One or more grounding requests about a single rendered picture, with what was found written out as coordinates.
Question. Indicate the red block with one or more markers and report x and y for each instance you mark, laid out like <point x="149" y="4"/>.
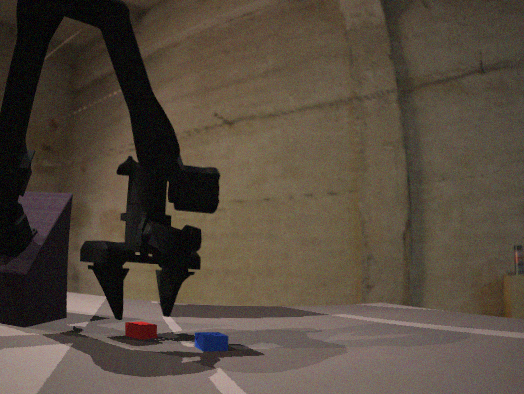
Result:
<point x="141" y="330"/>

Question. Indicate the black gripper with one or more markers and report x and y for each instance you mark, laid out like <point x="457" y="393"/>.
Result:
<point x="108" y="258"/>

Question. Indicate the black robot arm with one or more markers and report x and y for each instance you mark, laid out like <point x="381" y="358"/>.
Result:
<point x="191" y="189"/>

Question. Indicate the blue block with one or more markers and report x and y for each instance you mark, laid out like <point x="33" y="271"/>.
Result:
<point x="207" y="341"/>

